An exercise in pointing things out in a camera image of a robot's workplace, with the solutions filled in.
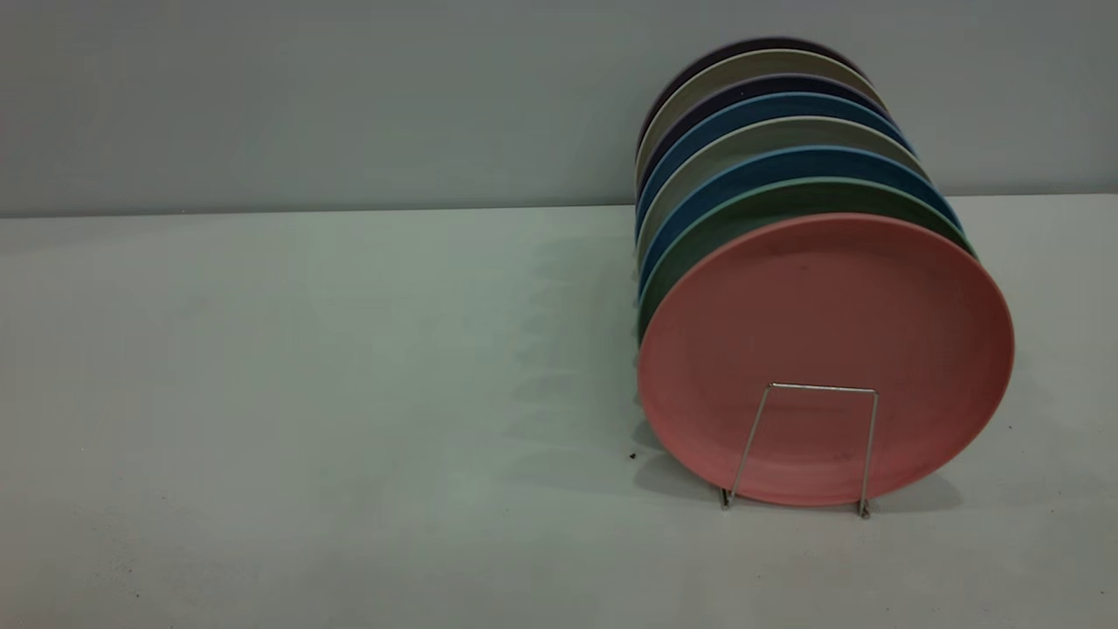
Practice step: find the pink plastic plate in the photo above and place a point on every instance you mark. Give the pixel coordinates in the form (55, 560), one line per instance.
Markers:
(830, 332)

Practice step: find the green plastic plate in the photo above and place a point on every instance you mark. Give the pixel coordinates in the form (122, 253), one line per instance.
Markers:
(786, 196)

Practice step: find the beige plastic plate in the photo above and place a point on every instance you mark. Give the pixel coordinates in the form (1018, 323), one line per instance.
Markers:
(769, 133)
(760, 63)

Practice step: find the dark purple plastic plate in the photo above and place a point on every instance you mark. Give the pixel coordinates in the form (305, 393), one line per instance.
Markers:
(760, 42)
(769, 84)

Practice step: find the blue plastic plate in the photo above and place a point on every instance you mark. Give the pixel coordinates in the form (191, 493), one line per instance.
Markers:
(786, 162)
(760, 107)

